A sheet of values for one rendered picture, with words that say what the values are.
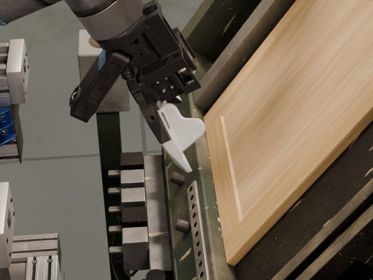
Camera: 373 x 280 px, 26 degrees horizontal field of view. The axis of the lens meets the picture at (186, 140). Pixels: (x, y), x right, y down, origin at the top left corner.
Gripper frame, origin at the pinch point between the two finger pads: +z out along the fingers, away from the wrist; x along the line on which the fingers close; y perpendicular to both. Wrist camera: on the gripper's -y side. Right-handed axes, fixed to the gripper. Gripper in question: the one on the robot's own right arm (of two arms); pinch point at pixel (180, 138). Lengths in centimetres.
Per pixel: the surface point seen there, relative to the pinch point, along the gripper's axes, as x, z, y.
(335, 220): -4.8, 21.7, 13.4
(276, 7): 62, 27, 15
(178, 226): 26, 40, -19
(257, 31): 62, 30, 9
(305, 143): 21.8, 29.6, 11.3
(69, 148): 157, 103, -87
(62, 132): 167, 101, -90
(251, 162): 31.1, 36.6, -0.8
